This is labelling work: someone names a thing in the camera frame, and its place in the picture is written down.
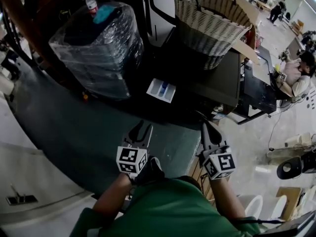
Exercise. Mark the white detergent drawer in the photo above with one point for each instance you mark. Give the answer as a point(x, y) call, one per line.
point(160, 90)

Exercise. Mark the cardboard sheet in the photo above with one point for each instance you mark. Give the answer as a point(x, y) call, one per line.
point(291, 199)

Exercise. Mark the white power strip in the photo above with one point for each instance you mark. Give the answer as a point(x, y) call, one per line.
point(291, 148)

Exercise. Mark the black washing machine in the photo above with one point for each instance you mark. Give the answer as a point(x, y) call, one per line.
point(197, 83)

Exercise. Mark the person's right forearm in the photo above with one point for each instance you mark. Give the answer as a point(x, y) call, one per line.
point(225, 199)

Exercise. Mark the plastic-wrapped dark appliance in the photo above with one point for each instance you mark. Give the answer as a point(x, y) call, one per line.
point(98, 55)

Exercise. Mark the person's green shirt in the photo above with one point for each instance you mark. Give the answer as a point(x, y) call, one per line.
point(168, 211)

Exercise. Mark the person's left forearm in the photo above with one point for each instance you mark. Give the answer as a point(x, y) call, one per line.
point(111, 196)

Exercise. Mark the black camera device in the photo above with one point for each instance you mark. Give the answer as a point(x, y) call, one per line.
point(293, 165)

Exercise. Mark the woven laundry basket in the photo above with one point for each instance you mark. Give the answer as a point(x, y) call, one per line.
point(212, 26)

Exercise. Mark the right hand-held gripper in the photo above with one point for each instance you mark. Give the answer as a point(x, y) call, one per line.
point(219, 163)

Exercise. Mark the clear water bottle red cap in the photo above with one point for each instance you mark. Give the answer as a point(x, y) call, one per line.
point(91, 2)

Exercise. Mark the teal cloth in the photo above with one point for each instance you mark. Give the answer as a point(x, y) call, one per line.
point(103, 13)

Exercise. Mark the white and black panel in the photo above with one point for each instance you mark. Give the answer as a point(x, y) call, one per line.
point(158, 21)

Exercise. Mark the black desk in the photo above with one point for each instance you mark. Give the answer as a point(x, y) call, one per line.
point(259, 88)

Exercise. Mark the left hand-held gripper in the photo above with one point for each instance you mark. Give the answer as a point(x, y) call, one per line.
point(130, 160)

